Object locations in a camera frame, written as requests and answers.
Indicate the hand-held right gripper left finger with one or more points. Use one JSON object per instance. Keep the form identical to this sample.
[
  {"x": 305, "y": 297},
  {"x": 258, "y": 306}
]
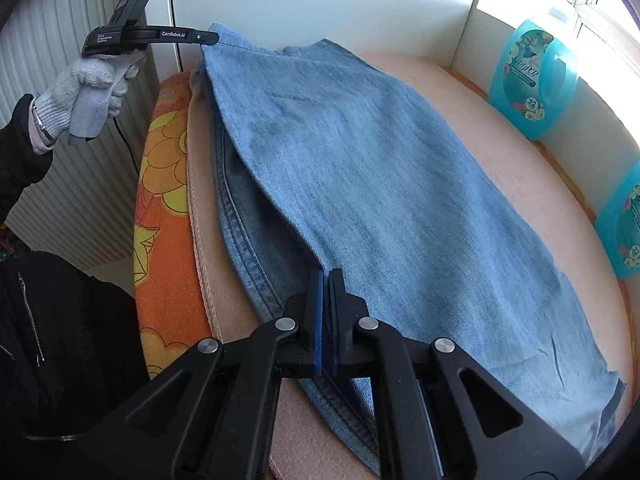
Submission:
[{"x": 320, "y": 320}]

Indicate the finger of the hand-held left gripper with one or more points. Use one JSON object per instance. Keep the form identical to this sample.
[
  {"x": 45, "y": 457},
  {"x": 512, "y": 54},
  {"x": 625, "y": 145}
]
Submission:
[{"x": 205, "y": 37}]

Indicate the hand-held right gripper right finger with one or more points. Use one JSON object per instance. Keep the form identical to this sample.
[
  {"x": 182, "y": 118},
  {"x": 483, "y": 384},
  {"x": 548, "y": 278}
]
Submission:
[{"x": 334, "y": 320}]

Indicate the blue denim pants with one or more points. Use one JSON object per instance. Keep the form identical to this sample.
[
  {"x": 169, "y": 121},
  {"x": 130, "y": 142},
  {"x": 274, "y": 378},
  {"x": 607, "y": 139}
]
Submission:
[{"x": 375, "y": 160}]

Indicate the person's left forearm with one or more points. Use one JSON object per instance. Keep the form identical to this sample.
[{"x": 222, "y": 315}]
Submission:
[{"x": 20, "y": 160}]

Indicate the person's left hand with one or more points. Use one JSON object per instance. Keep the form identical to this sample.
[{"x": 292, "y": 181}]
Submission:
[{"x": 65, "y": 95}]

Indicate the white ribbed radiator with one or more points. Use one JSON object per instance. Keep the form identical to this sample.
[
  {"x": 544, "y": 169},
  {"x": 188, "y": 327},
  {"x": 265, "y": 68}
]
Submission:
[{"x": 60, "y": 5}]

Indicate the white partition board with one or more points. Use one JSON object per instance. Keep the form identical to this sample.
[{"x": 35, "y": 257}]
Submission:
[{"x": 350, "y": 0}]

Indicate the orange floral blanket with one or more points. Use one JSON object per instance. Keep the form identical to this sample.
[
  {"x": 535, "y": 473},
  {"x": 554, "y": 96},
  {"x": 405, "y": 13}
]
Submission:
[{"x": 165, "y": 210}]

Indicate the person's black jacket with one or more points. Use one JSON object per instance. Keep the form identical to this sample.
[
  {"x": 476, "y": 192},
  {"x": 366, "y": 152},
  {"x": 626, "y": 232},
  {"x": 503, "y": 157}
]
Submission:
[{"x": 65, "y": 335}]

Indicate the pink towel mat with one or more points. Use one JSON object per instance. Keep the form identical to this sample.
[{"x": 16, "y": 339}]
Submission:
[{"x": 500, "y": 125}]

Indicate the small blue detergent bottle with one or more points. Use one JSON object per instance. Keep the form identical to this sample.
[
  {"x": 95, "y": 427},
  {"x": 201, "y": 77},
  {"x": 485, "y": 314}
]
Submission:
[{"x": 525, "y": 90}]

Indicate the large blue detergent bottle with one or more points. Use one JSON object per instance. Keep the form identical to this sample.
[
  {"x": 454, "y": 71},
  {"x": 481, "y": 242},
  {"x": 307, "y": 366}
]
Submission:
[{"x": 622, "y": 230}]

